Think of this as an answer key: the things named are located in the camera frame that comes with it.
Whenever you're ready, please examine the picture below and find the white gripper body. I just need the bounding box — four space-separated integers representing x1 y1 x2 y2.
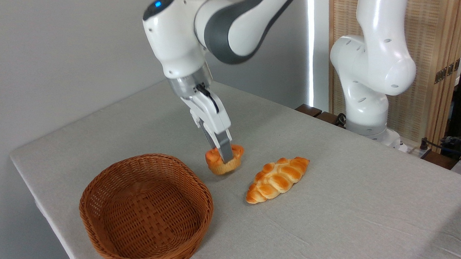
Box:
180 84 232 139

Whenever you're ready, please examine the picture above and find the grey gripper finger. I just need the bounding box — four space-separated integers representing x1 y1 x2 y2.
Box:
211 128 235 165
197 118 219 152

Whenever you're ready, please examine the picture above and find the orange muffin-shaped bread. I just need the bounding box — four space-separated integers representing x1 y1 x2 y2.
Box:
204 143 246 177

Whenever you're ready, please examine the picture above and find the golden braided bread loaf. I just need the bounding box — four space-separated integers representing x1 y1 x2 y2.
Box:
244 156 312 205

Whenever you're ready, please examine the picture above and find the brown woven wicker basket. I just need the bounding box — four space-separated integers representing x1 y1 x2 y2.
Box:
76 151 217 259

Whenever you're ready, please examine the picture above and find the dark brown wooden block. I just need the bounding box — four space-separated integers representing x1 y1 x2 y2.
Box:
295 103 323 119
316 110 346 130

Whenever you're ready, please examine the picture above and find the grey table cloth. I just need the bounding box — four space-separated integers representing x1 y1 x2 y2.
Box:
7 64 461 259

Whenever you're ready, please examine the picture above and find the black metal screen hinge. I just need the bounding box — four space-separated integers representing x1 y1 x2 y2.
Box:
433 59 461 84

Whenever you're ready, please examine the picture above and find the bamboo folding screen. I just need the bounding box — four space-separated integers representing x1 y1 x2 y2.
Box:
323 0 461 153

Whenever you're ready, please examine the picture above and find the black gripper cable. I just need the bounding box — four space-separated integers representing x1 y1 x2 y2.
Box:
195 82 220 116

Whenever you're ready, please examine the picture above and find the black cable bundle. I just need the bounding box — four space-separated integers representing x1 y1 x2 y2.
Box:
418 135 461 166

